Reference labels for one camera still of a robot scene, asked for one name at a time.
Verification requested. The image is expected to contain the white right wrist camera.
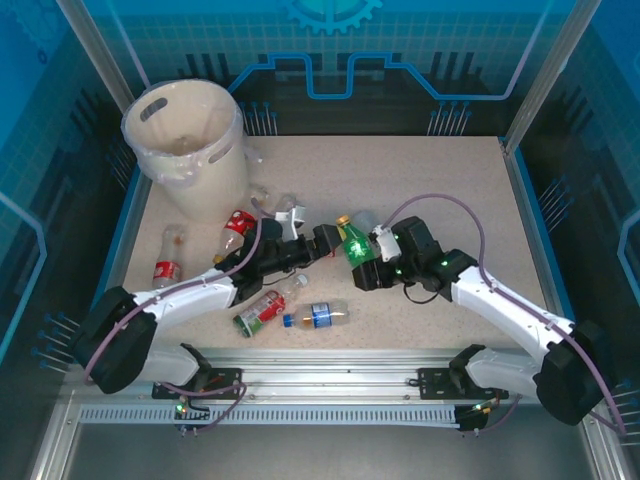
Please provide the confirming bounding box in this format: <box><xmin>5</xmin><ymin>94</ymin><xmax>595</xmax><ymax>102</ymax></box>
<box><xmin>368</xmin><ymin>223</ymin><xmax>404</xmax><ymax>264</ymax></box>

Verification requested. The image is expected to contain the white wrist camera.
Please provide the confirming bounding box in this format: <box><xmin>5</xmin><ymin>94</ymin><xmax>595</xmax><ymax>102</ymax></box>
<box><xmin>273</xmin><ymin>203</ymin><xmax>307</xmax><ymax>242</ymax></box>
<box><xmin>368</xmin><ymin>223</ymin><xmax>404</xmax><ymax>264</ymax></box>

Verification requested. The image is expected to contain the blue label plastic bottle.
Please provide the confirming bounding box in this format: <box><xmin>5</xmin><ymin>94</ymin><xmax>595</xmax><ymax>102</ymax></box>
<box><xmin>282</xmin><ymin>298</ymin><xmax>351</xmax><ymax>331</ymax></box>

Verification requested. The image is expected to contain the white slotted cable duct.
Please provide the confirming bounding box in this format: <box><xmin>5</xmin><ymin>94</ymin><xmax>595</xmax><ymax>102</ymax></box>
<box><xmin>78</xmin><ymin>403</ymin><xmax>461</xmax><ymax>427</ymax></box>

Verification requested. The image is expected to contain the clear plastic bin liner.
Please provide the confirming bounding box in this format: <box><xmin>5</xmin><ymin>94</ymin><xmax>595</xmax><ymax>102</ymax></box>
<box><xmin>122</xmin><ymin>78</ymin><xmax>265</xmax><ymax>189</ymax></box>

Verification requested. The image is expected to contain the cream plastic waste bin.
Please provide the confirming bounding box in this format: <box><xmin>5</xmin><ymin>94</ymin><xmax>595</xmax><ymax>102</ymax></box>
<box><xmin>122</xmin><ymin>79</ymin><xmax>251</xmax><ymax>225</ymax></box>

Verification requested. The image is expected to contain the cola bottle red black label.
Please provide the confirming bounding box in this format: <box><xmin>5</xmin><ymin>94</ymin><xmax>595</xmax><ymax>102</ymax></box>
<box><xmin>213</xmin><ymin>209</ymin><xmax>259</xmax><ymax>265</ymax></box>

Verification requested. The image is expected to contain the red green label bottle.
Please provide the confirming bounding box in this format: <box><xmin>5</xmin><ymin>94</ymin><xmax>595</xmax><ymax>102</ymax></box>
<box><xmin>232</xmin><ymin>272</ymin><xmax>310</xmax><ymax>340</ymax></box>

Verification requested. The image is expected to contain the clear cola bottle brown residue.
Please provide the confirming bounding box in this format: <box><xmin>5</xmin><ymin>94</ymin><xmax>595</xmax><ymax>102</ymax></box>
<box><xmin>151</xmin><ymin>223</ymin><xmax>189</xmax><ymax>290</ymax></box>

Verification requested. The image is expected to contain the green plastic soda bottle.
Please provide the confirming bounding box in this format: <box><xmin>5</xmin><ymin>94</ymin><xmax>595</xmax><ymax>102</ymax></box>
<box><xmin>335</xmin><ymin>214</ymin><xmax>377</xmax><ymax>269</ymax></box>

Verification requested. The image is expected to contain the purple cable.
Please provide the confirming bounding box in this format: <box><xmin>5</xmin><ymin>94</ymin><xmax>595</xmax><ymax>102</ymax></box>
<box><xmin>82</xmin><ymin>197</ymin><xmax>264</xmax><ymax>434</ymax></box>
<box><xmin>384</xmin><ymin>192</ymin><xmax>629</xmax><ymax>441</ymax></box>

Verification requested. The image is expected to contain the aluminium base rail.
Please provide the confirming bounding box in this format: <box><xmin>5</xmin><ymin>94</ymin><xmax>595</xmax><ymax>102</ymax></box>
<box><xmin>62</xmin><ymin>347</ymin><xmax>599</xmax><ymax>406</ymax></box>

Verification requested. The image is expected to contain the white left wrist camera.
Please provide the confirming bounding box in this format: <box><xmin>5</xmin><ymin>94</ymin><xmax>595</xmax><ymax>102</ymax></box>
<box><xmin>273</xmin><ymin>203</ymin><xmax>307</xmax><ymax>242</ymax></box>

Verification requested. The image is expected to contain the aluminium frame post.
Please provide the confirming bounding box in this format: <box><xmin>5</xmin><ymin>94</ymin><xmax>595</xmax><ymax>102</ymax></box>
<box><xmin>53</xmin><ymin>0</ymin><xmax>151</xmax><ymax>119</ymax></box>
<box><xmin>502</xmin><ymin>0</ymin><xmax>604</xmax><ymax>154</ymax></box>

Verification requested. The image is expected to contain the black mounting plate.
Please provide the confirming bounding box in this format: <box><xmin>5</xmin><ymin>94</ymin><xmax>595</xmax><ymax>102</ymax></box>
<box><xmin>417</xmin><ymin>367</ymin><xmax>510</xmax><ymax>401</ymax></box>
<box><xmin>151</xmin><ymin>367</ymin><xmax>244</xmax><ymax>401</ymax></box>

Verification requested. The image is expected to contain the aluminium table side rail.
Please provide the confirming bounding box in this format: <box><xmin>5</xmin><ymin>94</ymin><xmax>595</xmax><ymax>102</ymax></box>
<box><xmin>501</xmin><ymin>139</ymin><xmax>577</xmax><ymax>362</ymax></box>

